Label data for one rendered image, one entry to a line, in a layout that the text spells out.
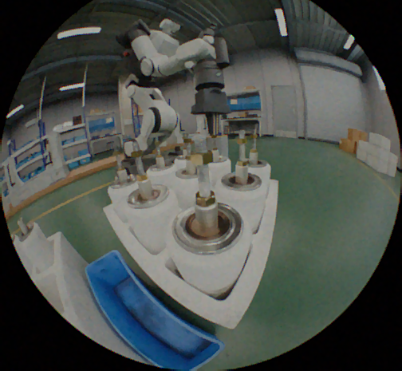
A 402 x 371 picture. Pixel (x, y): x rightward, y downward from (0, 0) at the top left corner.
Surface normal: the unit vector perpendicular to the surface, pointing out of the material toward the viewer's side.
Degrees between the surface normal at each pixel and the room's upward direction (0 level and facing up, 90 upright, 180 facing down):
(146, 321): 0
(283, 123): 90
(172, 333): 0
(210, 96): 90
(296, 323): 0
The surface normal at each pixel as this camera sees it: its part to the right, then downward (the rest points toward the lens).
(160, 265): -0.09, -0.94
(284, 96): -0.58, 0.32
